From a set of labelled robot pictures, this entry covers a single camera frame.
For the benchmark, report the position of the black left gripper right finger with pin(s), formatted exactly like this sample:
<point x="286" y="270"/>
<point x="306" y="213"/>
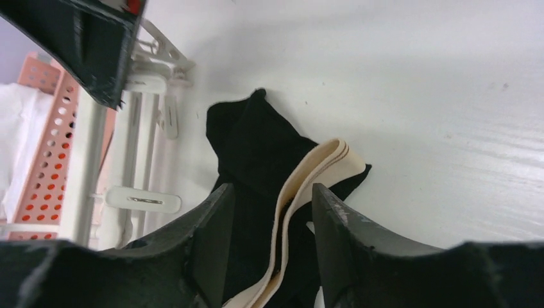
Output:
<point x="362" y="264"/>

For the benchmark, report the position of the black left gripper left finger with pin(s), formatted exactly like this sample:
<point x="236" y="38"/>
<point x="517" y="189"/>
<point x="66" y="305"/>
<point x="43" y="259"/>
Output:
<point x="182" y="264"/>

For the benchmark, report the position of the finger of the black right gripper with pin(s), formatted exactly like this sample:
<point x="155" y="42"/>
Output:
<point x="92" y="40"/>

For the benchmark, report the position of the white clip hanger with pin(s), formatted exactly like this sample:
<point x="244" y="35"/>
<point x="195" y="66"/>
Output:
<point x="107" y="195"/>

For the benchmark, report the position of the pink basket with white cloth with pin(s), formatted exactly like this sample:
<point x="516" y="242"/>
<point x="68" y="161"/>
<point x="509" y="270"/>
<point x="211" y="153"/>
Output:
<point x="38" y="206"/>

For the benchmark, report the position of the black underwear beige waistband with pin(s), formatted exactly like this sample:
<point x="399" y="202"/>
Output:
<point x="272" y="259"/>

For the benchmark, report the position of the white crumpled cloth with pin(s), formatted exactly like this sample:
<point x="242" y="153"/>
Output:
<point x="24" y="111"/>

